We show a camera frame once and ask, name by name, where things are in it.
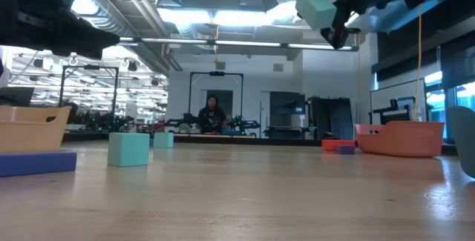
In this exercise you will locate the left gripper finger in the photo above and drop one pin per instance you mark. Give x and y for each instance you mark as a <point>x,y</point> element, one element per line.
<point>85,37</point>
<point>81,54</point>

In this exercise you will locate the teal rectangular foam block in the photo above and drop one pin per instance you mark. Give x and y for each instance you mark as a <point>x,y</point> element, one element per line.
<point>313,11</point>

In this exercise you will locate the purple rectangular block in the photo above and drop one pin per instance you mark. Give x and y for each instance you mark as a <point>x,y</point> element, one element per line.
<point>345,150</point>
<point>37,163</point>

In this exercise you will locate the small teal foam cube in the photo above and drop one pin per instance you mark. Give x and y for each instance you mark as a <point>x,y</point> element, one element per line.
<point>163,141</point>

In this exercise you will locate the wooden bowl with teal blocks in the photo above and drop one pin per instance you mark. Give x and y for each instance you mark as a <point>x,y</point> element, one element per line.
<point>29,133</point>

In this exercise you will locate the whiteboard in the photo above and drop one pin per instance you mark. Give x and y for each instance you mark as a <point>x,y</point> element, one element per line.
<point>386,92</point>

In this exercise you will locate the dark curtain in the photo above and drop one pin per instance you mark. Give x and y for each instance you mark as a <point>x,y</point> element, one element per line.
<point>330,118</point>

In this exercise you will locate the black pegboard stand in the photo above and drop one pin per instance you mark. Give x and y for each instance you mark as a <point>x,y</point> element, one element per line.
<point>393,115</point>

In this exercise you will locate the long ceiling light bar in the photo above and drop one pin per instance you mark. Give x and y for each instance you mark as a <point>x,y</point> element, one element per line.
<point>245,43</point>

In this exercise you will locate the red-orange studded brick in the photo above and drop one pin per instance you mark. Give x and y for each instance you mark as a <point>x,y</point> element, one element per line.
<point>330,144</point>

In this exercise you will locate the orange plastic basket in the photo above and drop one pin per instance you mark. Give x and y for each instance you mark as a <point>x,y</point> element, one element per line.
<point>401,141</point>

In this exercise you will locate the person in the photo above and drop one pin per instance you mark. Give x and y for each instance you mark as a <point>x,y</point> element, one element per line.
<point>211,116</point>

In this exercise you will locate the dark green plastic basket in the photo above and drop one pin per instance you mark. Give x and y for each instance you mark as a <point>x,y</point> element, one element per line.
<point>465,141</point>

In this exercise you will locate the black background gantry frame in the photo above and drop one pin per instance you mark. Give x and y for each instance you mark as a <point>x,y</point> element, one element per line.
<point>89,67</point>
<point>216,73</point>

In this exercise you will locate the silver ventilation duct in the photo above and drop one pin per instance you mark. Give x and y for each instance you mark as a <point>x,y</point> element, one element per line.
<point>107,7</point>

